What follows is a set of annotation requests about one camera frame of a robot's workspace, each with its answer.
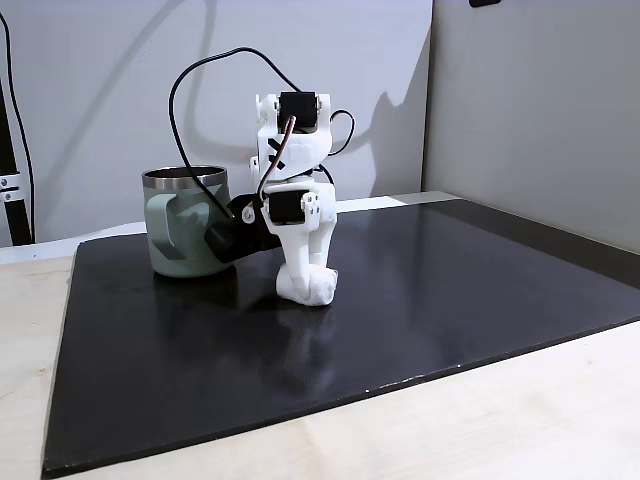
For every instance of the white gauze roll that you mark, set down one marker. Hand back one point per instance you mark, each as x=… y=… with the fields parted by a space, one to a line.
x=320 y=290

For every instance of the green mug steel rim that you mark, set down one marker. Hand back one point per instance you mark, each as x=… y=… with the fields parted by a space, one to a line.
x=175 y=220

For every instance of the black table mat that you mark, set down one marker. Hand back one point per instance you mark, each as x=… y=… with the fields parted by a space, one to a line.
x=400 y=330

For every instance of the black stand pole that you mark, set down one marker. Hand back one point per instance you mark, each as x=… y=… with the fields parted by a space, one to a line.
x=11 y=220

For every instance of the black camera box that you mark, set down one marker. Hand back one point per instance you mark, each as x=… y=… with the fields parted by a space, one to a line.
x=240 y=237

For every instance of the silver stand bracket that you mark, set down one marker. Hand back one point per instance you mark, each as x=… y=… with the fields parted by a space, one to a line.
x=9 y=186

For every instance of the black wall fixture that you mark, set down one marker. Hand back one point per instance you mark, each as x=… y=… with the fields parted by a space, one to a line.
x=484 y=2

